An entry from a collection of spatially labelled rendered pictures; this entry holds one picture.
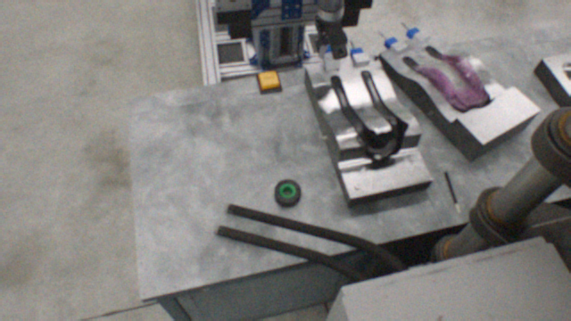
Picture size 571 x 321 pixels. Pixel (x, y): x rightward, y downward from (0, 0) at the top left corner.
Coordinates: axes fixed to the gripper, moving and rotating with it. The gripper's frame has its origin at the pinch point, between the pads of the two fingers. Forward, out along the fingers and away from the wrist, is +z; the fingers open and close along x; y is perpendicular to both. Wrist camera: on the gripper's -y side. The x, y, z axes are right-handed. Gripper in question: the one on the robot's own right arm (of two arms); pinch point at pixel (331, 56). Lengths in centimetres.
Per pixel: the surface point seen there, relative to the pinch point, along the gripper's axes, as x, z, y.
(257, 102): 27.9, 10.2, -4.4
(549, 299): -2, -65, -84
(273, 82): 20.6, 8.2, 0.8
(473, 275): 6, -66, -79
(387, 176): -4.4, 2.9, -44.1
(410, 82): -25.0, 9.6, -12.0
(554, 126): -12, -68, -63
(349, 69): -5.5, 5.8, -3.3
